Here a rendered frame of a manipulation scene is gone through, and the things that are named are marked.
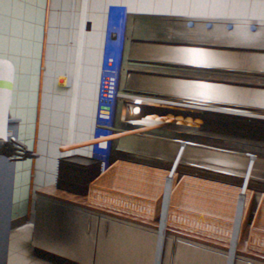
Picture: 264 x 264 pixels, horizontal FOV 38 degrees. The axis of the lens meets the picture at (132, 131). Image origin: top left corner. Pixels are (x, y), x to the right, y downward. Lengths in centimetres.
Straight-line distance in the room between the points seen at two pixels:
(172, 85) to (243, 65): 58
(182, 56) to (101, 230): 150
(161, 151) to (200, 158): 33
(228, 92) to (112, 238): 140
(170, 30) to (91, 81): 84
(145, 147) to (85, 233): 86
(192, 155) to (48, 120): 145
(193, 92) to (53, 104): 136
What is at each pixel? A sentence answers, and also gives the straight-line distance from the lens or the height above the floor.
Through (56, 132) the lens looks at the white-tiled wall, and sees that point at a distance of 372.
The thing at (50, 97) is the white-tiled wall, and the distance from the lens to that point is 375.
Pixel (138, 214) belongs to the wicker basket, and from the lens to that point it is 286.
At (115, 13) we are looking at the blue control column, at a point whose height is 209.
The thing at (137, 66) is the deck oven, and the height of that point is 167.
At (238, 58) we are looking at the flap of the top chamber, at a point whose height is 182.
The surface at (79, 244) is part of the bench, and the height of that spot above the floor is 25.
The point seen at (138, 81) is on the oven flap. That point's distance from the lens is 329.
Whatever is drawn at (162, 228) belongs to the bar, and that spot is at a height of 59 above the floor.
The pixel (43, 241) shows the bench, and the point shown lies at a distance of 333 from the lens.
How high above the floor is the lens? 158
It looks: 8 degrees down
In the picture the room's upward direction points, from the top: 7 degrees clockwise
